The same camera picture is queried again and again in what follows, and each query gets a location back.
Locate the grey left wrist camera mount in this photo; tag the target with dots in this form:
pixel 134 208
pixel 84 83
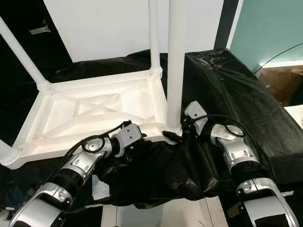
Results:
pixel 131 137

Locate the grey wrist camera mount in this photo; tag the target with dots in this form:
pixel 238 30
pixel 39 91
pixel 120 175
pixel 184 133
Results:
pixel 131 137
pixel 195 111

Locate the white chair seat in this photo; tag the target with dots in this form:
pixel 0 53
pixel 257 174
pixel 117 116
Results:
pixel 294 116

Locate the brown wooden furniture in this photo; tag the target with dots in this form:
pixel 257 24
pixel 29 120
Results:
pixel 281 87

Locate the dark vertical pillar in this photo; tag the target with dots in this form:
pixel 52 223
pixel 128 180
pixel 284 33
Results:
pixel 226 23

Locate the teal glass panel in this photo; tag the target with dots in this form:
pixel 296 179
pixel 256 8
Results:
pixel 270 28

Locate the dark wooden table leg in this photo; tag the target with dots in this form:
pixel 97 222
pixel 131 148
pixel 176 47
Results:
pixel 234 210

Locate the black plastic cover sheet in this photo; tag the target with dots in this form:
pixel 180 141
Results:
pixel 241 109

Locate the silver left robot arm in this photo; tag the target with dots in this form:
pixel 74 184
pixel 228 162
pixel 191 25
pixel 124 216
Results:
pixel 80 168

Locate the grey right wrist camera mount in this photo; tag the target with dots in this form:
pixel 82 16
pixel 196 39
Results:
pixel 195 111

